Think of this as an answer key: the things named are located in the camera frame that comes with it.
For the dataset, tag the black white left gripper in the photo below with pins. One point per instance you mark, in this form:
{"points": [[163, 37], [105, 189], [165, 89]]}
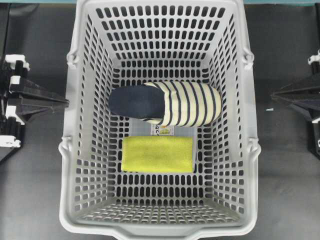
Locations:
{"points": [[15, 112]]}

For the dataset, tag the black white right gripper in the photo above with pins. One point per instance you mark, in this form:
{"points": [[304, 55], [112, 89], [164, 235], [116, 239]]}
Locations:
{"points": [[302, 96]]}

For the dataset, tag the grey plastic shopping basket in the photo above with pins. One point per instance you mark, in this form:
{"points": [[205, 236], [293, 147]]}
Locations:
{"points": [[118, 43]]}

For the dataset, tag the yellow folded cloth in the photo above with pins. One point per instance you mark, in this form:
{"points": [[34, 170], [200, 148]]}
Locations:
{"points": [[157, 154]]}

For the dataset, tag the white product label sticker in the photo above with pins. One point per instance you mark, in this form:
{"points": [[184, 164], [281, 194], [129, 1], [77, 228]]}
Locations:
{"points": [[158, 130]]}

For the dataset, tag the navy striped cream slipper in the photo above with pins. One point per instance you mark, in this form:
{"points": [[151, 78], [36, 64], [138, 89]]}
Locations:
{"points": [[169, 103]]}

